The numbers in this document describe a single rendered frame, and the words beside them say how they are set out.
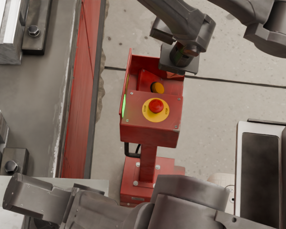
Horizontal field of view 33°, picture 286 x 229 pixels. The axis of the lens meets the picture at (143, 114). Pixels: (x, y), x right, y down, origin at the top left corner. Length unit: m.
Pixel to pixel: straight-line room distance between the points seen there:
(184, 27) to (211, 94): 1.22
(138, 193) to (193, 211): 1.56
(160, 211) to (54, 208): 0.41
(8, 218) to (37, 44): 0.48
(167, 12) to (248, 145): 0.31
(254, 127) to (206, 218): 0.69
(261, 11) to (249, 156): 0.29
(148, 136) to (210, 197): 0.98
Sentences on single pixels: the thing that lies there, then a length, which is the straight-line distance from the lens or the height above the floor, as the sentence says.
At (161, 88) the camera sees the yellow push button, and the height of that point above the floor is 0.72.
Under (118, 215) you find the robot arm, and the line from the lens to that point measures 0.43.
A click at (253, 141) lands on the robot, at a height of 1.04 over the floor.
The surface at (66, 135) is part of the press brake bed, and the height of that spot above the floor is 0.77.
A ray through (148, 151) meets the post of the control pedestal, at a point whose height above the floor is 0.43.
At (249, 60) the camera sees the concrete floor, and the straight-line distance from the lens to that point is 2.35.
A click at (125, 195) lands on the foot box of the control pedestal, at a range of 1.88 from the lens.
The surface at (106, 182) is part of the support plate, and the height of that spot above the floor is 1.00.
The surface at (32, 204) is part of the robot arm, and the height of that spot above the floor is 1.23.
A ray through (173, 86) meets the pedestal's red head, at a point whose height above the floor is 0.70.
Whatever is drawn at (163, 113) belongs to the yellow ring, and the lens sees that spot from 1.27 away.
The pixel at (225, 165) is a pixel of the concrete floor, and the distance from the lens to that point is 2.08.
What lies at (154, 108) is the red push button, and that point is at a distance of 1.25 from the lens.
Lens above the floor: 1.92
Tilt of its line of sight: 64 degrees down
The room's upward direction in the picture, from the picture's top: 3 degrees clockwise
